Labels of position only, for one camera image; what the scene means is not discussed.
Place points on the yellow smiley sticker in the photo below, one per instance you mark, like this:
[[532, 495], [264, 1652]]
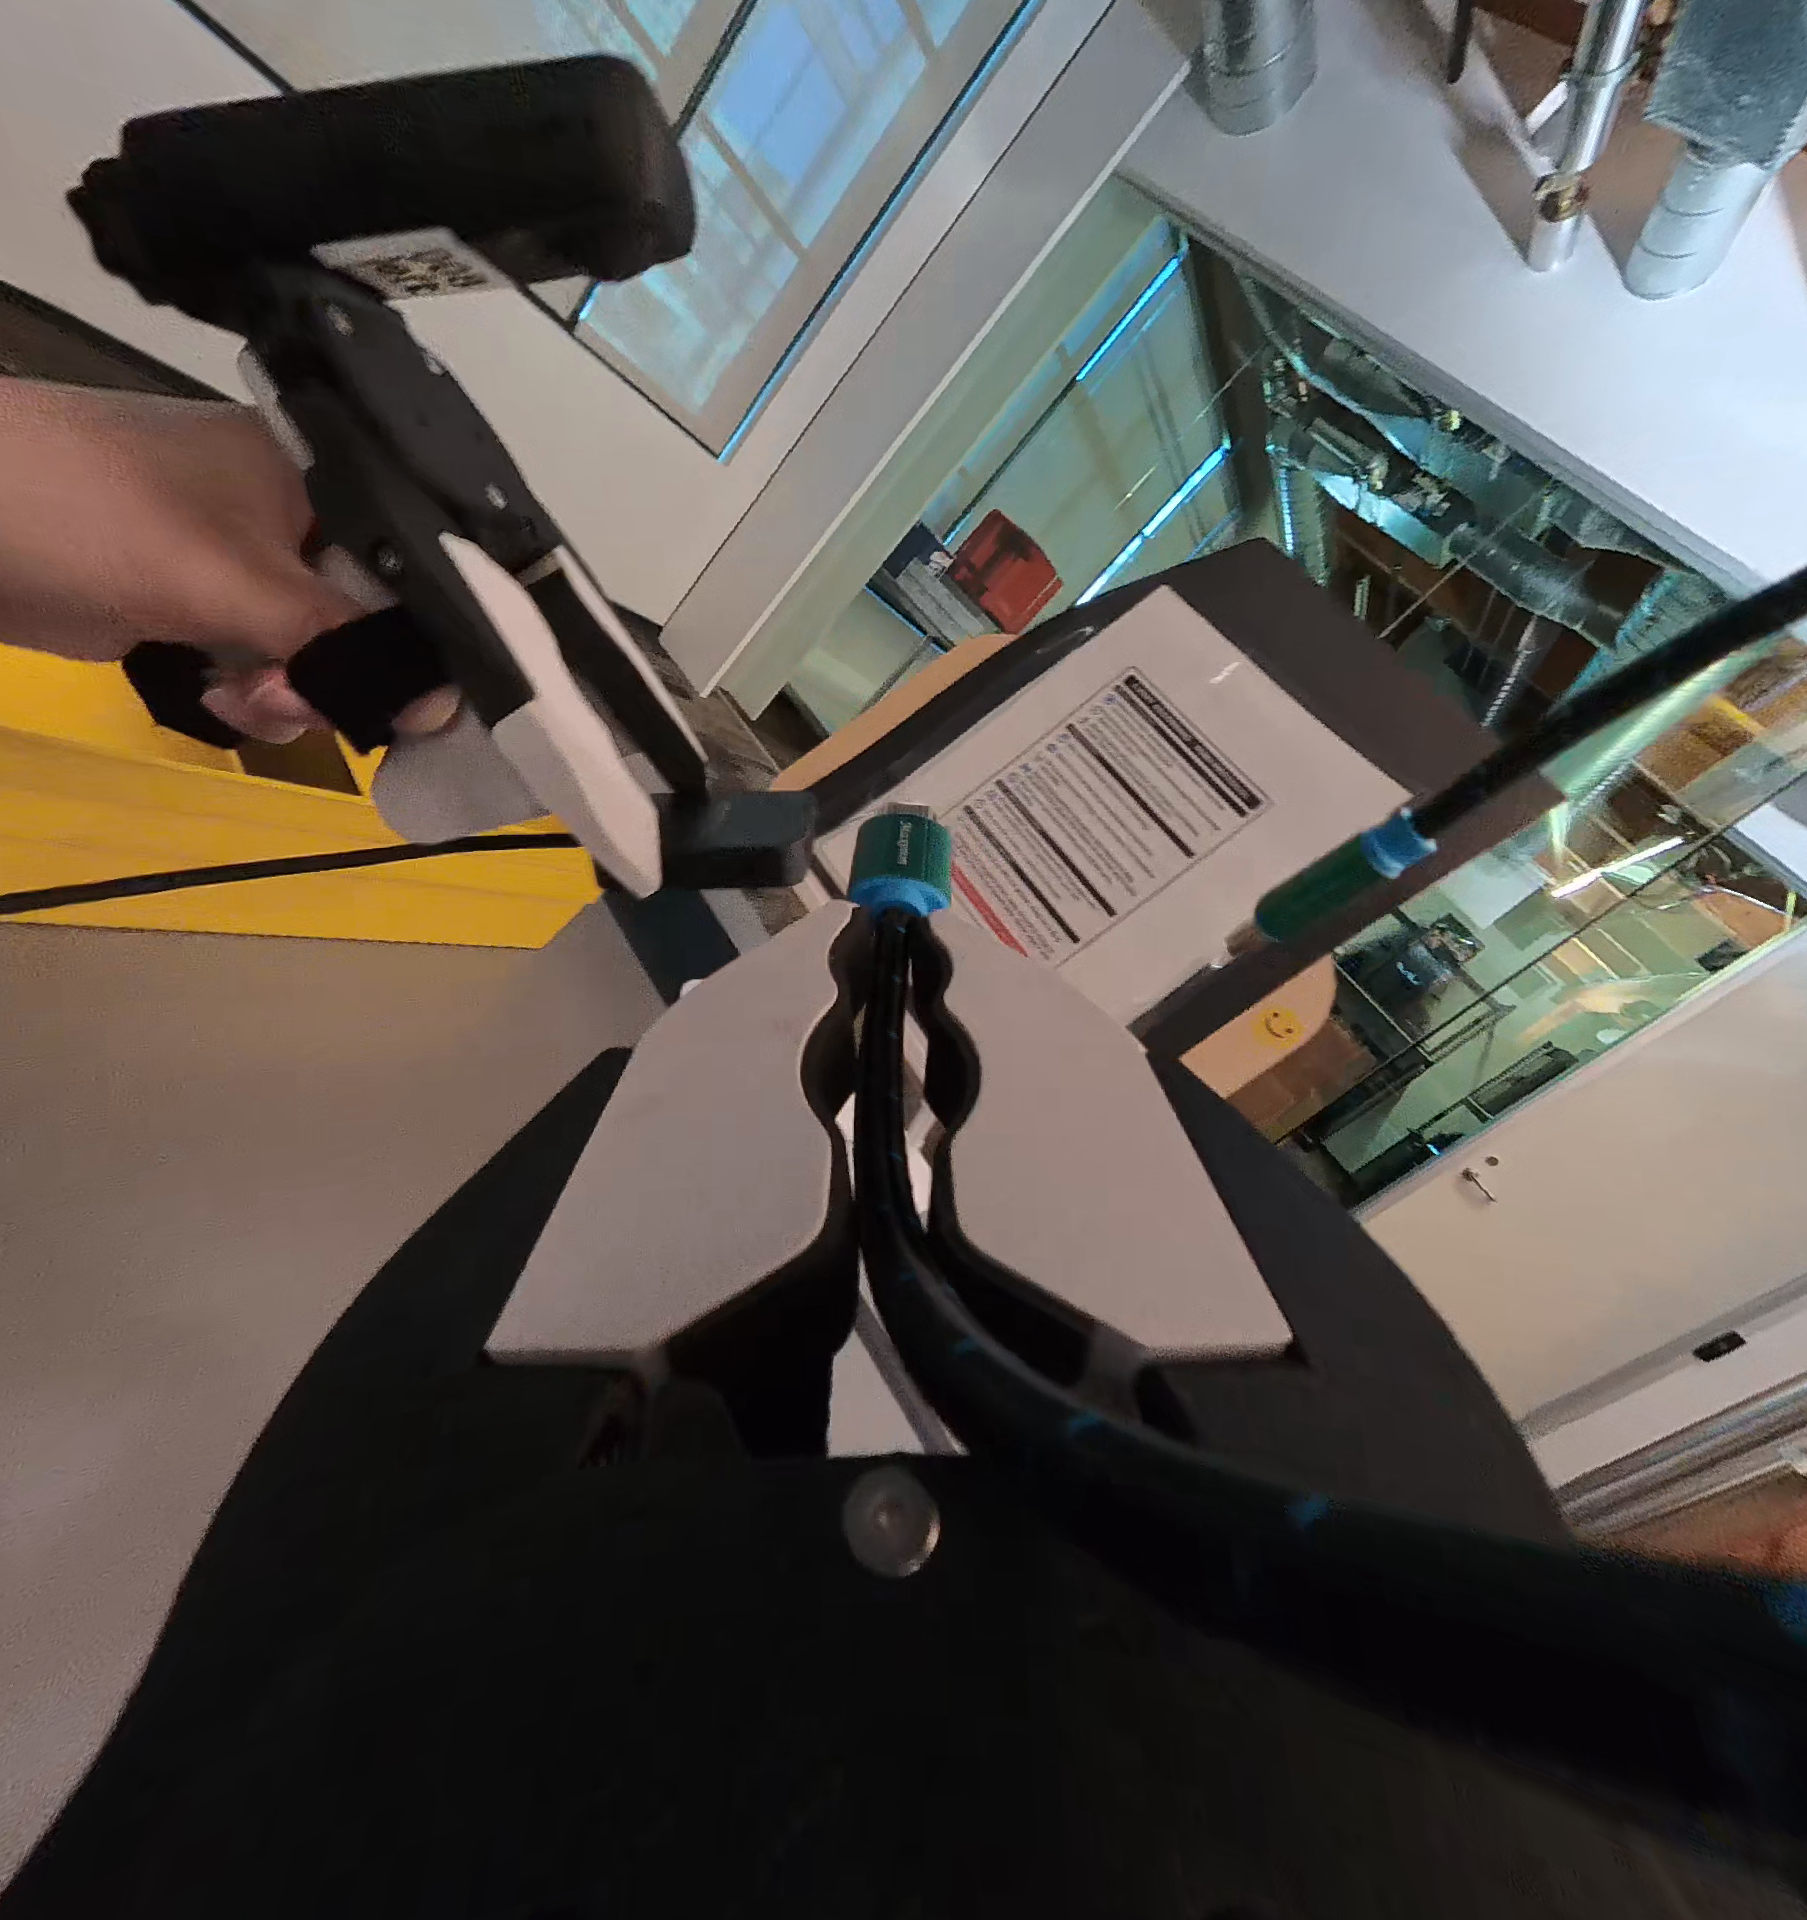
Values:
[[1279, 1026]]

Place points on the red box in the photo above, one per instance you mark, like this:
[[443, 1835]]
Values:
[[1005, 570]]

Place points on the yellow plastic bin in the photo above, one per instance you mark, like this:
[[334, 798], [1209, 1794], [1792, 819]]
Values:
[[241, 838]]

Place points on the silver insulated duct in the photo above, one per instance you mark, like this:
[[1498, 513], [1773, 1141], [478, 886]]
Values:
[[1728, 151]]

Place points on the wooden ceiling beam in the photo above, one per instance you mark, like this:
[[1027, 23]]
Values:
[[1773, 1522]]

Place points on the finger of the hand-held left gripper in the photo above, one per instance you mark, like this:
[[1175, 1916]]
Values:
[[619, 674], [572, 750]]

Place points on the laminated instruction sheet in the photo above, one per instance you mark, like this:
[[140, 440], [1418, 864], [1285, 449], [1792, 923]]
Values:
[[1039, 720]]

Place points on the glass partition wall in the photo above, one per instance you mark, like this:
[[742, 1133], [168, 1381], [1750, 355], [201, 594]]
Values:
[[1084, 436]]

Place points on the shiny metal pipe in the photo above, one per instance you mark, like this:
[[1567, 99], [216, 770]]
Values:
[[1585, 136]]

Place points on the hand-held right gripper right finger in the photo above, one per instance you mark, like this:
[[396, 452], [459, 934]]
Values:
[[1112, 1199]]

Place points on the silver spiral ventilation duct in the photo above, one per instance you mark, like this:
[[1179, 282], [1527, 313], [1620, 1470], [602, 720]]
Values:
[[1249, 60]]

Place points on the small black wall plate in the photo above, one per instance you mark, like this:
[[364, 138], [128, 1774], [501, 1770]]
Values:
[[1719, 1345]]

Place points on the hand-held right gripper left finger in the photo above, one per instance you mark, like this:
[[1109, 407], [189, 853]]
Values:
[[692, 1199]]

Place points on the person's left hand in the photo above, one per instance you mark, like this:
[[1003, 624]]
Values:
[[124, 527]]

